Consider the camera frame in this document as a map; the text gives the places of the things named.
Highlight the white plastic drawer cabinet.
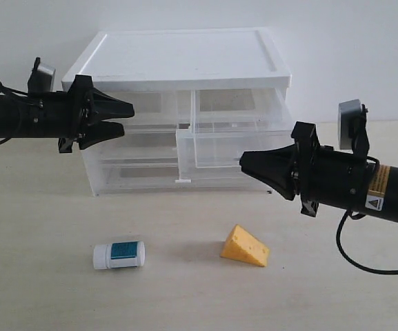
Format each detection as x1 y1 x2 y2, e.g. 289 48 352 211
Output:
61 27 292 197

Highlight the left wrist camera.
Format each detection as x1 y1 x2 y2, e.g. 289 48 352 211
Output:
27 57 56 94

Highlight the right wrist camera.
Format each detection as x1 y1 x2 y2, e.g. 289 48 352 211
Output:
337 99 370 159

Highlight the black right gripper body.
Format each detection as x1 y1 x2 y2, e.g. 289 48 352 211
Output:
291 121 371 217

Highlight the yellow cheese wedge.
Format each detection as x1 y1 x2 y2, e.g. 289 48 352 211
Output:
220 224 270 268

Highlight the white pill bottle blue label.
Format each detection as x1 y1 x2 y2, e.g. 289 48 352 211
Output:
92 241 146 270

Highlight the black right camera cable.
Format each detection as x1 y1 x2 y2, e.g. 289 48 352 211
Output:
335 157 398 276

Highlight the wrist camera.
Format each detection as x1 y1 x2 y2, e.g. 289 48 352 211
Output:
337 99 370 159
27 57 56 94

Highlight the clear wide drawer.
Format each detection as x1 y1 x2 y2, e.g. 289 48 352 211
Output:
86 159 271 195
82 131 177 160

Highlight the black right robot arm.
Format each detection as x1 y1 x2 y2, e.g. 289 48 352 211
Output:
239 121 398 223

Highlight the clear bottom wide drawer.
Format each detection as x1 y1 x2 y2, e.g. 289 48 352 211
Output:
86 159 271 195

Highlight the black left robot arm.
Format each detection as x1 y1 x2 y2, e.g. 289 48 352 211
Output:
0 75 135 153

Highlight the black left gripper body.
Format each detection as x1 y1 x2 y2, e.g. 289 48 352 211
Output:
26 75 94 153

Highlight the clear middle wide drawer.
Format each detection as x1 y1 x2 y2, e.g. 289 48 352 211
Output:
82 131 177 160

